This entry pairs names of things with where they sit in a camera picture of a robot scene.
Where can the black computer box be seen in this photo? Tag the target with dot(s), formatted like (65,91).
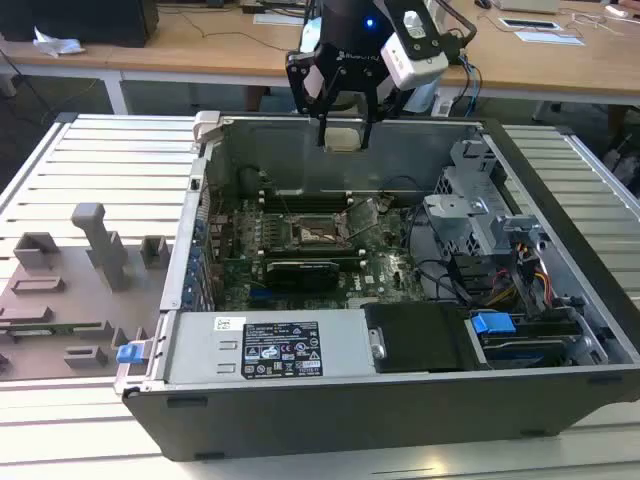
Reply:
(75,20)

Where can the black RAM slot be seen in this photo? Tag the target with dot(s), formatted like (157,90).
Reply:
(310,251)
(305,208)
(305,199)
(350,260)
(305,194)
(305,203)

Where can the grey plastic case latch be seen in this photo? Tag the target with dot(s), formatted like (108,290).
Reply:
(207,125)

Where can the blue case latch tab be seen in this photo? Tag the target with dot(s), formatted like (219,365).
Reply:
(129,352)

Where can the black plastic bay cover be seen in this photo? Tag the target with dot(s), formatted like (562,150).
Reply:
(425,340)

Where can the black hard disk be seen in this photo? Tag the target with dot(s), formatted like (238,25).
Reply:
(540,332)

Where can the black graphics card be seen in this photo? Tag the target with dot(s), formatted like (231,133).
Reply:
(300,275)

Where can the blue expansion slot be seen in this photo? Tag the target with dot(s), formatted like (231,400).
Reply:
(260,295)

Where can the black open PC case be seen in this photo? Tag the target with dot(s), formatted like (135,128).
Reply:
(350,420)

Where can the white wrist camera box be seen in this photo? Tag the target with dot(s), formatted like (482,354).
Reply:
(417,62)

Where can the silver square CPU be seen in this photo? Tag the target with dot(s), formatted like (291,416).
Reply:
(344,140)

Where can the silver power supply unit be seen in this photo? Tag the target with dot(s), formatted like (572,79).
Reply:
(200,345)

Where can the green RAM stick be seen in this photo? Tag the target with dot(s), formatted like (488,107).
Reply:
(50,330)

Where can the blue disk carrier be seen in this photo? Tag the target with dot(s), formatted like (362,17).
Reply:
(492,327)

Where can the wooden desk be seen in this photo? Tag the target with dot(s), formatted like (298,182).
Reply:
(200,55)

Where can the round coin battery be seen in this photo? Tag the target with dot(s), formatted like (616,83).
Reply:
(384,204)

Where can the crumpled white paper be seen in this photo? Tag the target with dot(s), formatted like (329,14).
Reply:
(57,44)

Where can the metal drive cage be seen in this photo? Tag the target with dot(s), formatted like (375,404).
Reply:
(460,207)

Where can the green motherboard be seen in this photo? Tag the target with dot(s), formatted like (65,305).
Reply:
(380,270)

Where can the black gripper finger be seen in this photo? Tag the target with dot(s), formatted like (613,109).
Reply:
(375,102)
(300,85)

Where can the white power adapter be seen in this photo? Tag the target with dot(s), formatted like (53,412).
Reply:
(442,106)

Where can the CPU socket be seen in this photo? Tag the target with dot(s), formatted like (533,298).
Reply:
(292,235)

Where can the pale blue teach pendant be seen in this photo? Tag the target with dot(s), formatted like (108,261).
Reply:
(422,97)

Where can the grey parts rack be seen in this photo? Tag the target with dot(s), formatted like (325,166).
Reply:
(75,300)

